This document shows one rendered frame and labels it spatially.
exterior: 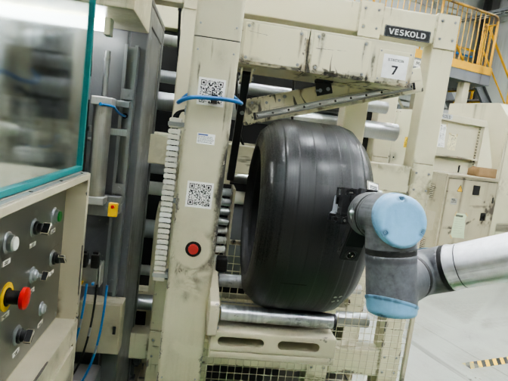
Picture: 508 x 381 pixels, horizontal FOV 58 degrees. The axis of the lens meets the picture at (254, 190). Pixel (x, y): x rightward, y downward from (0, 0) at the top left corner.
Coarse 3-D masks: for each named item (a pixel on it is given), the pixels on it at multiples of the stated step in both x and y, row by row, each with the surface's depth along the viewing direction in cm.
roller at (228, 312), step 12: (228, 312) 127; (240, 312) 128; (252, 312) 128; (264, 312) 129; (276, 312) 130; (288, 312) 130; (300, 312) 131; (312, 312) 132; (276, 324) 130; (288, 324) 130; (300, 324) 130; (312, 324) 130; (324, 324) 131; (336, 324) 131
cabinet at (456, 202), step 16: (432, 176) 542; (448, 176) 524; (464, 176) 533; (432, 192) 541; (448, 192) 527; (464, 192) 538; (480, 192) 549; (496, 192) 562; (432, 208) 539; (448, 208) 532; (464, 208) 542; (480, 208) 554; (432, 224) 538; (448, 224) 536; (464, 224) 547; (480, 224) 559; (432, 240) 536; (448, 240) 540; (464, 240) 552
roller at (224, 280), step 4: (220, 276) 155; (224, 276) 156; (228, 276) 156; (232, 276) 156; (236, 276) 156; (240, 276) 157; (220, 280) 155; (224, 280) 155; (228, 280) 155; (232, 280) 155; (236, 280) 155; (240, 280) 156; (220, 284) 155; (224, 284) 155; (228, 284) 155; (232, 284) 155; (236, 284) 155; (240, 284) 156; (240, 288) 157
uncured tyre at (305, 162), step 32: (288, 128) 126; (320, 128) 129; (256, 160) 152; (288, 160) 117; (320, 160) 118; (352, 160) 120; (256, 192) 165; (288, 192) 113; (320, 192) 114; (256, 224) 120; (288, 224) 113; (320, 224) 113; (256, 256) 119; (288, 256) 114; (320, 256) 115; (256, 288) 124; (288, 288) 119; (320, 288) 120; (352, 288) 124
